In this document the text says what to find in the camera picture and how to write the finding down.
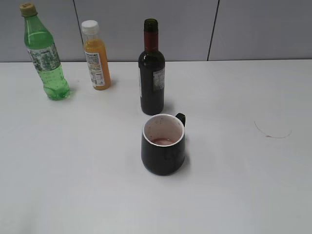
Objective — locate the green plastic soda bottle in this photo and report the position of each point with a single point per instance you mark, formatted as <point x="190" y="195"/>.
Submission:
<point x="43" y="53"/>

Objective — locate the orange juice bottle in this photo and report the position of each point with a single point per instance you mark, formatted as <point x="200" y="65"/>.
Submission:
<point x="95" y="53"/>

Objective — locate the black mug white interior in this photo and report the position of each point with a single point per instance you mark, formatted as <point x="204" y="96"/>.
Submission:
<point x="163" y="143"/>

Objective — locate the dark red wine bottle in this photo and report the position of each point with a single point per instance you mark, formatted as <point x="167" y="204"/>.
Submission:
<point x="151" y="64"/>

